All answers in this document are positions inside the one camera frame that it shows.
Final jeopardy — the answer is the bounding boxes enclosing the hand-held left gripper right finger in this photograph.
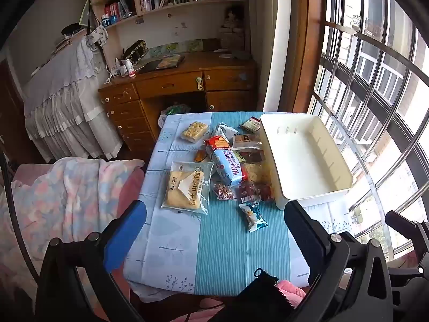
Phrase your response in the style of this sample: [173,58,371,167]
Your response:
[283,200,394,322]

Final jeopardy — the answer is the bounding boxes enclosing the doll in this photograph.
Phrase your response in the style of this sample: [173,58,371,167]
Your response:
[219,7,247,34]

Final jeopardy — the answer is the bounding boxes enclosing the picture book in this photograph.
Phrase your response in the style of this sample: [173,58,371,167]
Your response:
[156,55,186,69]

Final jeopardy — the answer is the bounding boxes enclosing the small red nut packet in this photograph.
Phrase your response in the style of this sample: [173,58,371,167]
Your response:
[213,183,233,201]

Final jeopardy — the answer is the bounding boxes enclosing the black tablet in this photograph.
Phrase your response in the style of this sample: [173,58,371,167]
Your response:
[137,60,163,74]

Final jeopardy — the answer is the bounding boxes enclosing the metal window bars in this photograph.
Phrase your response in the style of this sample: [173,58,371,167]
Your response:
[308,0,429,262]

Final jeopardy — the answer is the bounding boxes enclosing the pastel patchwork blanket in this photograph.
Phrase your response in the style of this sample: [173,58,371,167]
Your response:
[0,156,146,309]

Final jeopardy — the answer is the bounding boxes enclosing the black zip garment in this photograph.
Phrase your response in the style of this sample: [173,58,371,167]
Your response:
[214,268,295,322]

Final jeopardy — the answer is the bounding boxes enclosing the black cable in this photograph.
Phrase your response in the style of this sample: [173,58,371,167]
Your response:
[0,151,39,279]

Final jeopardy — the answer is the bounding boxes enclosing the white red small device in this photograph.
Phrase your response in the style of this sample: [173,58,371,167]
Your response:
[107,58,136,83]

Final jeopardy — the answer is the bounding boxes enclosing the black cap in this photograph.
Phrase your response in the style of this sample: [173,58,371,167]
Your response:
[61,23,88,36]

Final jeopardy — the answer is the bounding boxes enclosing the black embroidered bag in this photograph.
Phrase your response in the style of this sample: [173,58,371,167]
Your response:
[121,39,150,64]

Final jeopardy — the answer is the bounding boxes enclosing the white vertical pipe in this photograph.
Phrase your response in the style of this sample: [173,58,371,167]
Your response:
[261,0,309,113]

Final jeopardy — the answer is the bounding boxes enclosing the pink garment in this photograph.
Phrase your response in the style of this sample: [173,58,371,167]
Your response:
[276,279,307,309]

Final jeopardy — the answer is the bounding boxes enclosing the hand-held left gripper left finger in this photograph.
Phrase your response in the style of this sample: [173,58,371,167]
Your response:
[35,200,148,322]

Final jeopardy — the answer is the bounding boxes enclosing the white plastic bin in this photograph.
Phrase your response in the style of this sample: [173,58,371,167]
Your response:
[260,113,354,211]

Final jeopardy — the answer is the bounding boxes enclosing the dark red snowflake packet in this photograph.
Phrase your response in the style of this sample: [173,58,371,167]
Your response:
[260,183,275,202]
[236,181,262,202]

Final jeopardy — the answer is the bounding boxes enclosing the green white plastic bag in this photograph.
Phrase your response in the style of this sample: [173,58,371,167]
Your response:
[157,104,191,128]

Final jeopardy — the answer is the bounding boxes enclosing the clear yellow cracker packet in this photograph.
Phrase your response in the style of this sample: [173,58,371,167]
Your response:
[181,121,209,142]

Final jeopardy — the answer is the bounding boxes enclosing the clear bread packet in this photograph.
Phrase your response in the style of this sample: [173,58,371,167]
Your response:
[161,161,215,215]

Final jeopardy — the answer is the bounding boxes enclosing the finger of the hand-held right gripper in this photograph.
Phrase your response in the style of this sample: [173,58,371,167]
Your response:
[385,210,429,262]

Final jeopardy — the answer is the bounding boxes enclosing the blue printed tablecloth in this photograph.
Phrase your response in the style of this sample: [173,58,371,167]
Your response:
[122,111,356,304]

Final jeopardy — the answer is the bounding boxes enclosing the clear rice crisp packet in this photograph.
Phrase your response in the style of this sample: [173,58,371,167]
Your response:
[239,162,272,185]

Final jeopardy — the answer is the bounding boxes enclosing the wooden window frame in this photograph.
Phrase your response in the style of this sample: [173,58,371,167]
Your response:
[288,0,327,113]

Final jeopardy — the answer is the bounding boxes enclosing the long red blue biscuit packet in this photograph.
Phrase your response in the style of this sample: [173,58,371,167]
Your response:
[204,135,249,186]

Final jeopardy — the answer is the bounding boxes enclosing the clear brown pastry packet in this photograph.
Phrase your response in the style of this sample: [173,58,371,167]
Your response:
[231,133,264,150]

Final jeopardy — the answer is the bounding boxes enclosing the wooden bookshelf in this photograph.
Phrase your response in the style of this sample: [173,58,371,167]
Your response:
[86,0,250,61]

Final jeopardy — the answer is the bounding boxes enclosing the wooden desk with drawers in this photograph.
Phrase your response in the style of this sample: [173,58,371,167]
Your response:
[98,52,258,151]

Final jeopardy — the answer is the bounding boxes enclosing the floral fabric pouch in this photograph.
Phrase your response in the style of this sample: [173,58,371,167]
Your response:
[85,25,109,51]

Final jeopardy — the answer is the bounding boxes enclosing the white lace cover cloth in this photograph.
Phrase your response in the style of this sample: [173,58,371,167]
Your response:
[22,35,123,162]

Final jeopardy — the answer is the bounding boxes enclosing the stack of red blue books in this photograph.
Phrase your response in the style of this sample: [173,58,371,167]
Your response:
[102,0,136,27]

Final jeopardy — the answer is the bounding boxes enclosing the green printed card strip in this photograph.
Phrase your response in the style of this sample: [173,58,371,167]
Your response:
[147,40,205,56]

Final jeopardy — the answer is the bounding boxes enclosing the small blue white snack packet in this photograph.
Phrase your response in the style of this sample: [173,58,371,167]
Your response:
[239,203,268,233]

